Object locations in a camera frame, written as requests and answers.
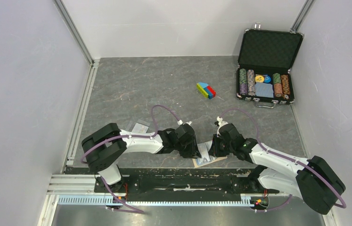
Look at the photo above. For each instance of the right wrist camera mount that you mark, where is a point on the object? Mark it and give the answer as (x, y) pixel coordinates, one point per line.
(220, 122)

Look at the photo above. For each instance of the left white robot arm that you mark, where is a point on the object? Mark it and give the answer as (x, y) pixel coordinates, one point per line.
(105, 146)

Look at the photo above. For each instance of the yellow dealer chip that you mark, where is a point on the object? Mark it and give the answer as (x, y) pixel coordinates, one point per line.
(259, 78)

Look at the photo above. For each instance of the blue playing card deck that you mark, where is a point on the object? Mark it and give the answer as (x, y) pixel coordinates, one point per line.
(264, 90)

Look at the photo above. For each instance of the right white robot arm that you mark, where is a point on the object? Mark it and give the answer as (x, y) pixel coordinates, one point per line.
(312, 180)

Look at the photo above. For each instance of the black poker chip case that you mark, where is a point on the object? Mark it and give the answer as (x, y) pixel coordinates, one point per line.
(268, 52)

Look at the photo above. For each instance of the beige card holder wallet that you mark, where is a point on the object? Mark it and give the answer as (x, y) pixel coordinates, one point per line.
(214, 160)

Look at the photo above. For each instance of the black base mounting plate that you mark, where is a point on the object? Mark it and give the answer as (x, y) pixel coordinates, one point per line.
(186, 185)

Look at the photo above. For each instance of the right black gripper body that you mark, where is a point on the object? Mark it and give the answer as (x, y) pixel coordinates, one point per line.
(224, 149)

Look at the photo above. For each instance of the green red chip stack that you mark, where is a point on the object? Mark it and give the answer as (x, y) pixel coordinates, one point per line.
(277, 85)

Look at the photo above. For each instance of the grey pink chip stack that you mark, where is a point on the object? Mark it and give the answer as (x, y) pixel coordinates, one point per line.
(251, 82)

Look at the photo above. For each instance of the colourful toy brick block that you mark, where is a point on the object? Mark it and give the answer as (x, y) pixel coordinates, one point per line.
(205, 90)

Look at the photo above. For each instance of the orange brown chip stack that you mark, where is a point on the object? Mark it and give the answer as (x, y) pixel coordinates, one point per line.
(285, 86)

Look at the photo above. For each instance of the green purple chip stack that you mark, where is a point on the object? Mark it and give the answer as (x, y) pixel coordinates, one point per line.
(243, 81)

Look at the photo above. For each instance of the blue dealer chip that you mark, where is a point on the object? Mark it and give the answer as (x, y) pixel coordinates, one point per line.
(267, 79)

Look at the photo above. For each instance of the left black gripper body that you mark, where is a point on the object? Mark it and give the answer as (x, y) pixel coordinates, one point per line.
(180, 146)

